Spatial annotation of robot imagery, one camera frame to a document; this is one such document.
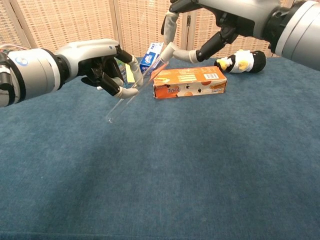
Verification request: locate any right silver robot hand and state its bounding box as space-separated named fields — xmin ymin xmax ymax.
xmin=161 ymin=0 xmax=278 ymax=63

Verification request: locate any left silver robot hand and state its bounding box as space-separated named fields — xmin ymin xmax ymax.
xmin=54 ymin=38 xmax=145 ymax=100

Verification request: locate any clear glass test tube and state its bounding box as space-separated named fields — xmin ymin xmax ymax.
xmin=106 ymin=57 xmax=169 ymax=125

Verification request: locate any woven bamboo folding screen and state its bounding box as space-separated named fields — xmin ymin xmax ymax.
xmin=0 ymin=0 xmax=301 ymax=63

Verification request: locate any teal drink can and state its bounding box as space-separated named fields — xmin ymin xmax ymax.
xmin=115 ymin=57 xmax=128 ymax=83

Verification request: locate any penguin plush toy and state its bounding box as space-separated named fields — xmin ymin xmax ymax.
xmin=214 ymin=48 xmax=267 ymax=74

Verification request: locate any blue white toothpaste box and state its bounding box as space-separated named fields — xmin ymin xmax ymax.
xmin=139 ymin=41 xmax=165 ymax=74

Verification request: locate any orange cracker box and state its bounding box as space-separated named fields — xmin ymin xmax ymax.
xmin=151 ymin=65 xmax=228 ymax=100

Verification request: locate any blue tablecloth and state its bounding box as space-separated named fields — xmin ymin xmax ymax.
xmin=0 ymin=56 xmax=320 ymax=240

